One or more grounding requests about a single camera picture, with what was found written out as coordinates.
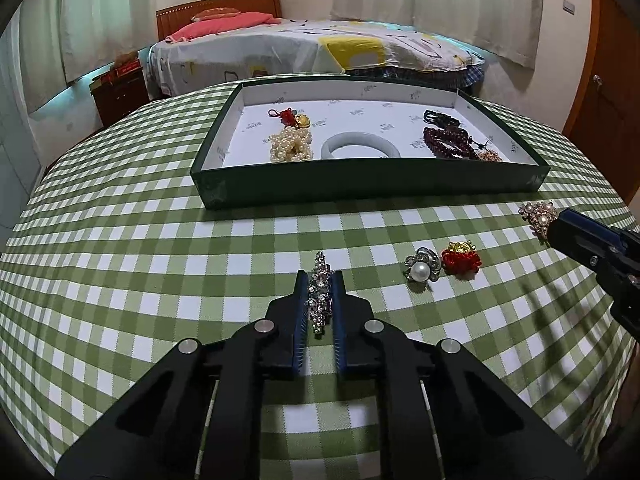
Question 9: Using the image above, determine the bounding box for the pearl necklace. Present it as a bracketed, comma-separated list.
[270, 127, 315, 163]

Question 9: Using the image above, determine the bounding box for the wooden headboard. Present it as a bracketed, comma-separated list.
[156, 0, 281, 41]

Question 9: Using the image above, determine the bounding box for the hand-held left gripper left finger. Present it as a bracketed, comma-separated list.
[55, 270, 308, 480]

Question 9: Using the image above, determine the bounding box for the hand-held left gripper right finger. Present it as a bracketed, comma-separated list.
[331, 270, 586, 480]

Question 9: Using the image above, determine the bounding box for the blue plaid bed skirt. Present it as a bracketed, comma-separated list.
[350, 62, 486, 96]

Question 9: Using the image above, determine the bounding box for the gold pearl flower brooch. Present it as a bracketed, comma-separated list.
[519, 200, 558, 246]

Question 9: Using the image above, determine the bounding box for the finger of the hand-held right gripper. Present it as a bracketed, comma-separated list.
[557, 208, 640, 251]
[547, 219, 626, 272]

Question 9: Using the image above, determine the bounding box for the rhinestone hair clip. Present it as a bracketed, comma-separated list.
[307, 251, 335, 336]

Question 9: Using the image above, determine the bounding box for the patterned bedsheet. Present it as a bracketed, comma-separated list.
[147, 19, 486, 98]

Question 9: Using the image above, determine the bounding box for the red knot charm gold coin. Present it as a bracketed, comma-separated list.
[267, 108, 312, 129]

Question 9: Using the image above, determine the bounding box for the dark red bead bracelet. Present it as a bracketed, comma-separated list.
[423, 126, 488, 160]

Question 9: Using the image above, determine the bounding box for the brown wooden door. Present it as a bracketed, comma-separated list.
[562, 0, 640, 191]

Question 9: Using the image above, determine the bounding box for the dark wooden nightstand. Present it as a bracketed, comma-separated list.
[90, 65, 148, 128]

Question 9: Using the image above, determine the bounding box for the green box tray white lining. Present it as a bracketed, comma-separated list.
[190, 79, 552, 211]

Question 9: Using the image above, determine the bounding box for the silver pearl ring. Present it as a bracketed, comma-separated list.
[404, 246, 442, 282]

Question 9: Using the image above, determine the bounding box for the frosted glass wardrobe door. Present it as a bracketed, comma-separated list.
[0, 35, 43, 231]

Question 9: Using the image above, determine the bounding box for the pale jade bangle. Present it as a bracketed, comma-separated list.
[320, 131, 401, 160]

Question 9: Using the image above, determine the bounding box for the small pink cushion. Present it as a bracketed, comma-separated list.
[191, 7, 241, 22]

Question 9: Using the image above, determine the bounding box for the pink pillow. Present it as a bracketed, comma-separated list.
[165, 12, 288, 43]

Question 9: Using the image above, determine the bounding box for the red knot gold ornament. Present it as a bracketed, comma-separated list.
[441, 241, 482, 276]

